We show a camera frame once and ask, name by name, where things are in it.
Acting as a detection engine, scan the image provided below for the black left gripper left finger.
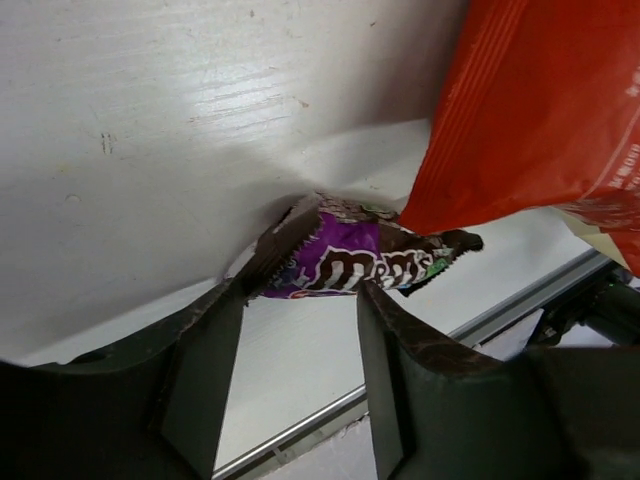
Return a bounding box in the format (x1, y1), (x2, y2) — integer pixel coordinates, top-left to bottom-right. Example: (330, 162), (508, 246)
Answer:
(0, 277), (251, 480)

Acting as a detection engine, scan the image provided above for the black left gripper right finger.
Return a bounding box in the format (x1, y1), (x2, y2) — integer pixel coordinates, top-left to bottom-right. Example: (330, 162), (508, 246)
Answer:
(357, 284), (639, 479)

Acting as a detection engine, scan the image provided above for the purple M&M's packet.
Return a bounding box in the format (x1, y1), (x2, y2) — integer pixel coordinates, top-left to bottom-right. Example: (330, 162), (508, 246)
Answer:
(234, 188), (485, 301)

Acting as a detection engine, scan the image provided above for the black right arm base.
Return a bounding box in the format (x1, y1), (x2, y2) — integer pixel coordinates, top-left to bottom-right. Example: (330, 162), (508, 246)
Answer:
(527, 267), (639, 347)

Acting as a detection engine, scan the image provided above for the large red chips bag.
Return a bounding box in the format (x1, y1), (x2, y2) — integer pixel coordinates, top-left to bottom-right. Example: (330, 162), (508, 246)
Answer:
(400, 1), (639, 272)

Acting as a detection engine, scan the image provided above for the white front cover board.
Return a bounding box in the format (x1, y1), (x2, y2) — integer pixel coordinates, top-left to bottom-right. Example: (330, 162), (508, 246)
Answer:
(212, 309), (546, 480)

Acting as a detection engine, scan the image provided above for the aluminium front table rail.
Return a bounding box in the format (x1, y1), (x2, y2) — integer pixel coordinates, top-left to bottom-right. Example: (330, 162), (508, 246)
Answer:
(212, 247), (621, 480)

